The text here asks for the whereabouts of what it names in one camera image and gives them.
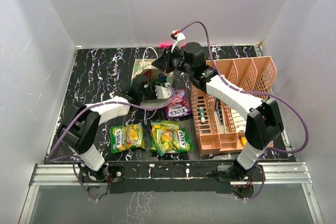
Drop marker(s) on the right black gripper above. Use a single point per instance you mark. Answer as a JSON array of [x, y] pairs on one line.
[[164, 63]]

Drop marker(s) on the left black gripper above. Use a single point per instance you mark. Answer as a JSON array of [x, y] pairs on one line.
[[152, 86]]

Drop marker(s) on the green white paper bag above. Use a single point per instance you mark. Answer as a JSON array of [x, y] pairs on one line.
[[143, 62]]

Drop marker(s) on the blue snack packet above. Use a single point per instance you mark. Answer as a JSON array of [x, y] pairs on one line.
[[162, 78]]

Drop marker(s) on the red snack packet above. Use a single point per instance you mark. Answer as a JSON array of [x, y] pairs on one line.
[[148, 73]]

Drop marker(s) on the purple snack box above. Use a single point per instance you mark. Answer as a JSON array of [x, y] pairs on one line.
[[180, 105]]

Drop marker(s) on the green fox's candy bag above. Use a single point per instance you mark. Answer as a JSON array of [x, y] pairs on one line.
[[126, 137], [175, 139], [156, 143]]

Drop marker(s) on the orange plastic desk organizer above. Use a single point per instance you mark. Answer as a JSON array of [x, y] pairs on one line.
[[220, 120]]

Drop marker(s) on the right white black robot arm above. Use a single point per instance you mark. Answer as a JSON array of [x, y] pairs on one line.
[[263, 120]]

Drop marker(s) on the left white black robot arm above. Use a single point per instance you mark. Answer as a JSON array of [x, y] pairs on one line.
[[79, 127]]

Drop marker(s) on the green white glue stick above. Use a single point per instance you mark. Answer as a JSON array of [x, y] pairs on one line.
[[202, 115]]

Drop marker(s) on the yellow block in organizer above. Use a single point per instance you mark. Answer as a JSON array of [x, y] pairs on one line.
[[243, 140]]

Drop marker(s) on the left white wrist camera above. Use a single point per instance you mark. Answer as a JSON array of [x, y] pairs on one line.
[[163, 91]]

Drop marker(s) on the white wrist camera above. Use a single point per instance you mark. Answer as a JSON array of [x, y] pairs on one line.
[[178, 39], [163, 91]]

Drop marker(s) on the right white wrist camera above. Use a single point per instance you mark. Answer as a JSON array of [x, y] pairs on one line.
[[178, 39]]

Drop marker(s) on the black mounting base plate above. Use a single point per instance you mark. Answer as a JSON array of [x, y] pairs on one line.
[[173, 176]]

